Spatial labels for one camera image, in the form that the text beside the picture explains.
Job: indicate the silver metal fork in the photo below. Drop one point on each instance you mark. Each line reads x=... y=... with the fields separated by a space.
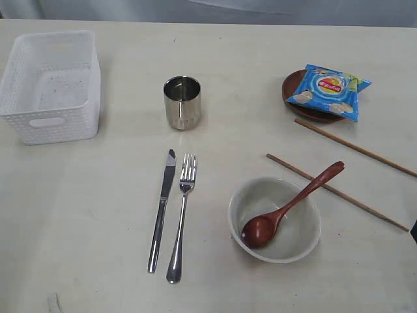
x=187 y=180

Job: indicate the silver table knife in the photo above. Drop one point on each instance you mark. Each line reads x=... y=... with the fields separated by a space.
x=167 y=182

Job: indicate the brown wooden chopstick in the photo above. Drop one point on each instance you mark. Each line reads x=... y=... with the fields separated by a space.
x=355 y=147
x=340 y=194

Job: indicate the silver metal cup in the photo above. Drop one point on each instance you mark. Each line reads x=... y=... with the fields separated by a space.
x=182 y=99

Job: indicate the brown wooden spoon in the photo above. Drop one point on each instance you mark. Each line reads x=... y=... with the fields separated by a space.
x=261 y=229

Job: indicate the brown wooden plate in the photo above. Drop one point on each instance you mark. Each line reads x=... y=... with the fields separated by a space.
x=289 y=86

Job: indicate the speckled white ceramic bowl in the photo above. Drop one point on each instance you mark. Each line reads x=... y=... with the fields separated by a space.
x=299 y=230

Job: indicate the blue Lay's chips bag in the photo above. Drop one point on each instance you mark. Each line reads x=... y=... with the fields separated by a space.
x=329 y=91

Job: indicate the white perforated plastic basket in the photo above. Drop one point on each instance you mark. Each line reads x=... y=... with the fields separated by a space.
x=50 y=89

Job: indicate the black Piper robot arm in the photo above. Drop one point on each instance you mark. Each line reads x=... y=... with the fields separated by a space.
x=413 y=232

